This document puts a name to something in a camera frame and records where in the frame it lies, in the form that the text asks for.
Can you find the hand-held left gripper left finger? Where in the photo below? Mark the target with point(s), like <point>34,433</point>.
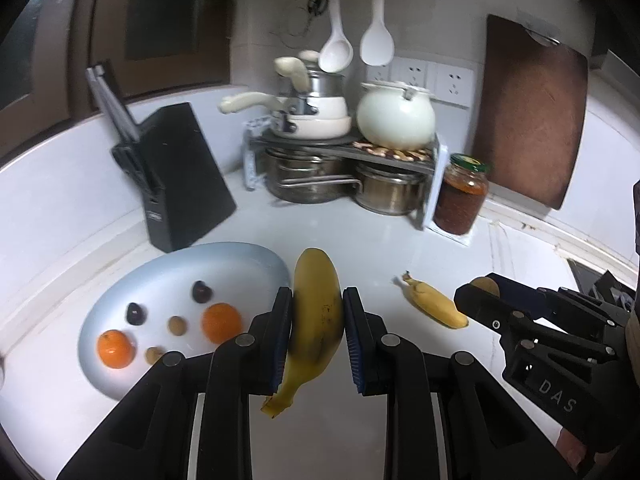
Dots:
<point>284,340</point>

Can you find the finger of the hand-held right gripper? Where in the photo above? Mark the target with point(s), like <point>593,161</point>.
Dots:
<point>520,294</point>
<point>480,310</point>

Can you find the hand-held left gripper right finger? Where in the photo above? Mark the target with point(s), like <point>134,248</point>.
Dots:
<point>352,340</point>

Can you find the brown longan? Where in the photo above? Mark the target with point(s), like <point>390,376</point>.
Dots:
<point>487,286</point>
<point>154,355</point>
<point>177,325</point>

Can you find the yellow banana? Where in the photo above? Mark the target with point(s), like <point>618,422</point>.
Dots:
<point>437,302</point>
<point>317,310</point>

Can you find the orange mandarin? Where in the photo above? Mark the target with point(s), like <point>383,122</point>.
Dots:
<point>116,349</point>
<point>221,322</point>

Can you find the light blue oval plate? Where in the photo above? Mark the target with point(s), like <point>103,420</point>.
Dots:
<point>165,270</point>

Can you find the person's right hand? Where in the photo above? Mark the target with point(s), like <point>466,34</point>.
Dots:
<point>572,452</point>

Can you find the black gas stove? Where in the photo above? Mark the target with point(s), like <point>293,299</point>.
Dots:
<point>582,274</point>

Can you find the white folded paper towel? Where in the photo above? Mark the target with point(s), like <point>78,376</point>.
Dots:
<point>450,237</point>

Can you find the dark plum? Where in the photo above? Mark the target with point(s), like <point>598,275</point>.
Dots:
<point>135,313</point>
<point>201,291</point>

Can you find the glass jar of chili sauce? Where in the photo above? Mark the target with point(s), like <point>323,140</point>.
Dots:
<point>459,195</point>

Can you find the white kitchen shelf rack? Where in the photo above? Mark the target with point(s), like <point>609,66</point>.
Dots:
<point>434,185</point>

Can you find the brown wooden cutting board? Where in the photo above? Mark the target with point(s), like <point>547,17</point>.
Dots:
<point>530,110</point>

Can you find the woven trivet mat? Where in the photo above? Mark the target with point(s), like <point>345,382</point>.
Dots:
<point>385,151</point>

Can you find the black knife block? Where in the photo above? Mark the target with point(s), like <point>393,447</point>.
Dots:
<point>185,180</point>

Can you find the white ceramic casserole pot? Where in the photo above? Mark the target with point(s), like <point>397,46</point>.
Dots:
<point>395,117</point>

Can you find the cream frying pan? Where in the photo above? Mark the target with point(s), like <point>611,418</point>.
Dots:
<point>312,127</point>

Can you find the cream saucepan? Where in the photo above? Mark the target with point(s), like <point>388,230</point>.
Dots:
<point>325,106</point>

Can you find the white rice spoon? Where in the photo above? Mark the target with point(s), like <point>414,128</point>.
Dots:
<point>376,45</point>

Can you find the white ladle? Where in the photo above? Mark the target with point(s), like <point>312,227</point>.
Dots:
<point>336,52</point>

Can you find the black scissors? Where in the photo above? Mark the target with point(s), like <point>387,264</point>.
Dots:
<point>317,4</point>

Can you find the white wall socket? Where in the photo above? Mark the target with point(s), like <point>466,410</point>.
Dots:
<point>454,84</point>
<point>411,74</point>

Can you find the brown window frame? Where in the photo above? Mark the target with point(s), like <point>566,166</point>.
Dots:
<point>165,15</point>

